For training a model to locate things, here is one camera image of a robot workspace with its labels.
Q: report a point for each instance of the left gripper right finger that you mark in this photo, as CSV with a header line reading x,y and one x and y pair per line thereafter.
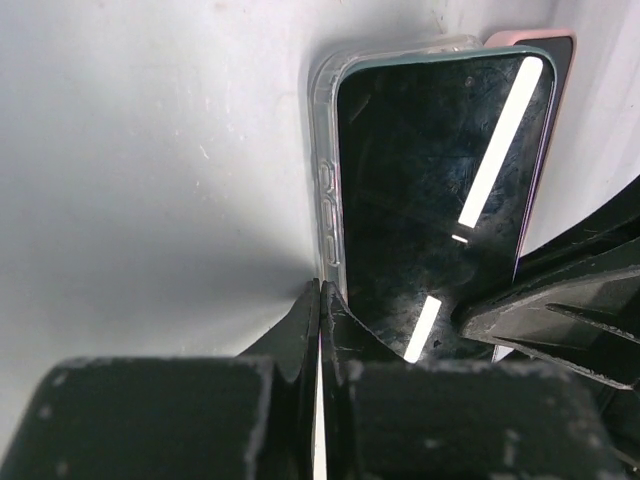
x,y
386,418

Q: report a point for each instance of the black phone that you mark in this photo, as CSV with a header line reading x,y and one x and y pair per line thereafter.
x,y
437,159

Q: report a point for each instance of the clear magsafe phone case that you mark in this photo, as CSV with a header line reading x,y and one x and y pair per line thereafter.
x,y
327,74

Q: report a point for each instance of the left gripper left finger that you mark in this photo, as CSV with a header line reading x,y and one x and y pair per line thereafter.
x,y
249,416

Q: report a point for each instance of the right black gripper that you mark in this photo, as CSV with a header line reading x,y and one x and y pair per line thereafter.
x,y
577,301

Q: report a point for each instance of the pink phone case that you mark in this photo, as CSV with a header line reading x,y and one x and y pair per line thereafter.
x,y
560,45

